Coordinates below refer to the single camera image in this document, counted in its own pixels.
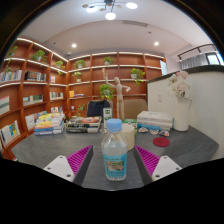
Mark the window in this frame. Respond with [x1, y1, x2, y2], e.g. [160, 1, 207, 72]
[206, 53, 223, 66]

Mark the cream ceramic mug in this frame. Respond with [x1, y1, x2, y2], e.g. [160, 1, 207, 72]
[119, 123, 136, 152]

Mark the white wall notice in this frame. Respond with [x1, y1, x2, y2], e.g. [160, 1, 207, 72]
[159, 59, 169, 76]

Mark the pink and white flower bouquet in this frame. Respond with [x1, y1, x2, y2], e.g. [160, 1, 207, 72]
[166, 70, 193, 100]

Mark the wooden artist mannequin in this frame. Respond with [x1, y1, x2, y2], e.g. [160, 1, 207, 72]
[101, 68, 132, 120]

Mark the upright green white carton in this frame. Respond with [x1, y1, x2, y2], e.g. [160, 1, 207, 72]
[102, 107, 114, 129]

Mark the ceiling air vent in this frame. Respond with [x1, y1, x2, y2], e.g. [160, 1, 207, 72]
[120, 19, 149, 28]

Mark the black ceiling track rail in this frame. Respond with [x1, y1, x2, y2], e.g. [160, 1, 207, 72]
[177, 43, 218, 61]

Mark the wooden wall shelf unit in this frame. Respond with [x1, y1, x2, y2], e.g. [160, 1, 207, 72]
[0, 36, 168, 160]

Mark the grey window curtain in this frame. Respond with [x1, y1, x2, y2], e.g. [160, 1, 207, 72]
[179, 54, 209, 71]

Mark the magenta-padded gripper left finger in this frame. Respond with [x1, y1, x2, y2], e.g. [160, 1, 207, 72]
[43, 144, 95, 187]

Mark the branched ceiling lamp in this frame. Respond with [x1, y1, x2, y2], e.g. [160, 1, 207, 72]
[82, 0, 139, 21]

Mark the flat round red coaster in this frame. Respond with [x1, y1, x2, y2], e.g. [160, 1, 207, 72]
[152, 136, 171, 148]

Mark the white ceramic vase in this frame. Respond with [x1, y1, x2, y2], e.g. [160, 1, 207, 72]
[173, 96, 191, 132]

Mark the colourful book stack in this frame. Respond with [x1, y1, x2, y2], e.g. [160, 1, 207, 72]
[33, 111, 67, 137]

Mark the dark blue chair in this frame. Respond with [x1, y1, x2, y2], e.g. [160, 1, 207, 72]
[86, 99, 112, 118]

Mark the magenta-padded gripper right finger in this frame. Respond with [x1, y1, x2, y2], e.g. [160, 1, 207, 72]
[133, 144, 183, 187]

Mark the clear water bottle blue cap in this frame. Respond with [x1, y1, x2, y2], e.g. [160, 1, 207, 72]
[100, 118, 129, 182]

